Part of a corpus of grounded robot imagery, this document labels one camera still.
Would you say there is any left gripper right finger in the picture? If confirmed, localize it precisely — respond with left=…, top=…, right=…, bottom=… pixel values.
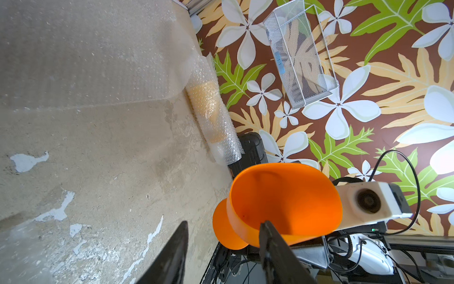
left=259, top=221, right=316, bottom=284

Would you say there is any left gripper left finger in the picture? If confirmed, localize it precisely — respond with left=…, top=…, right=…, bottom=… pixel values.
left=137, top=221, right=189, bottom=284

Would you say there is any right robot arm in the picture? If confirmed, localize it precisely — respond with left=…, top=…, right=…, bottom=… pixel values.
left=214, top=132, right=412, bottom=275

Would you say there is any orange wine glass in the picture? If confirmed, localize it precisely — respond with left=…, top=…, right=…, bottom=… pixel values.
left=213, top=163, right=343, bottom=250

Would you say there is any bubble yellow glass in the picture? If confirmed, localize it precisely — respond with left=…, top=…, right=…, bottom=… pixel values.
left=186, top=56, right=244, bottom=165

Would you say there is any bubble orange glass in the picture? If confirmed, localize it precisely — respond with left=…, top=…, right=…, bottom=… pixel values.
left=1, top=1, right=200, bottom=111

